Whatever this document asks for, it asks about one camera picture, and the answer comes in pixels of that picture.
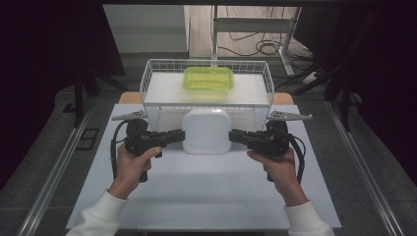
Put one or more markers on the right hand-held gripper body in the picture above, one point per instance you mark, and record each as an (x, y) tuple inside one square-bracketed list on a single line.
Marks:
[(268, 141)]

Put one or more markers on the metal floor rail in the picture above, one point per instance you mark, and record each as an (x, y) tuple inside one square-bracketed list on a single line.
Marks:
[(364, 170), (55, 170)]

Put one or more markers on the person's right hand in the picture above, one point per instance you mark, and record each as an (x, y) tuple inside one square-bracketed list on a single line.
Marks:
[(283, 173)]

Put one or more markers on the white cabinet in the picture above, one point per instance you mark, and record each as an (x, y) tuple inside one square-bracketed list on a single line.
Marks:
[(147, 29)]

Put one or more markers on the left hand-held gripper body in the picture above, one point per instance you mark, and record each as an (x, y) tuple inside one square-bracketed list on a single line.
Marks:
[(141, 139)]

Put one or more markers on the white metal desk frame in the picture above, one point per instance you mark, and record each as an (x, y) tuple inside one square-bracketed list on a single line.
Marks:
[(252, 24)]

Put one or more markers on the black floor bracket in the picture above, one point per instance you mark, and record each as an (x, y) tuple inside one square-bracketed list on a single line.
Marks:
[(88, 139)]

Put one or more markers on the black metal stand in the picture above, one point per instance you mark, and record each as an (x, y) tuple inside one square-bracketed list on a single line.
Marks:
[(78, 95), (344, 98)]

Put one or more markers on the person's left hand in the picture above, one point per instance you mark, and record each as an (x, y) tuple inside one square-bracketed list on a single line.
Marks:
[(129, 173)]

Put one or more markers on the white translucent plastic container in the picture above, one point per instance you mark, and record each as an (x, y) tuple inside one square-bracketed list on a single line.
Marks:
[(206, 132)]

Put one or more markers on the green translucent plastic container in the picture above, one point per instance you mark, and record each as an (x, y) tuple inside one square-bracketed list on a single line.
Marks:
[(208, 80)]

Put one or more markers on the white power strip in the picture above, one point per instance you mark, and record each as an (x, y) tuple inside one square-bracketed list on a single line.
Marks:
[(309, 77)]

